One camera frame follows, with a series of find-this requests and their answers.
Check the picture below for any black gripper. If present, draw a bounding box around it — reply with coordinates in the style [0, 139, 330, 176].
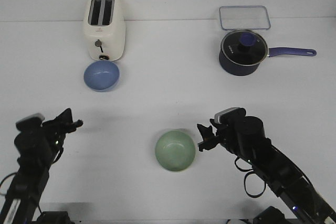
[197, 119, 236, 153]
[43, 108, 83, 143]

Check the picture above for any green bowl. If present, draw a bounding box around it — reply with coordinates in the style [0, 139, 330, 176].
[155, 130, 196, 172]

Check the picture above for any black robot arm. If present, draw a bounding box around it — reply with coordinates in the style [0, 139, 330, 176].
[1, 108, 83, 223]
[197, 116, 335, 223]

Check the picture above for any blue bowl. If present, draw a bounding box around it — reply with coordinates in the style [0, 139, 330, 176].
[83, 60, 120, 92]

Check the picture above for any dark blue saucepan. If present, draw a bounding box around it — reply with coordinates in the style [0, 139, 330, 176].
[218, 29, 317, 77]

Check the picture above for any glass lid with blue knob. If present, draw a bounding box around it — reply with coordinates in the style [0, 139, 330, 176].
[221, 30, 268, 66]

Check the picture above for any cream two-slot toaster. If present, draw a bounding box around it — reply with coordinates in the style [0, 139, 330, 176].
[83, 0, 126, 61]

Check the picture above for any clear plastic food container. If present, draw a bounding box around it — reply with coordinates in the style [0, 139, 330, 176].
[219, 6, 271, 31]

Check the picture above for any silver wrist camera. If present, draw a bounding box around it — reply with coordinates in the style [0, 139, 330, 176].
[214, 107, 246, 124]
[16, 113, 45, 131]

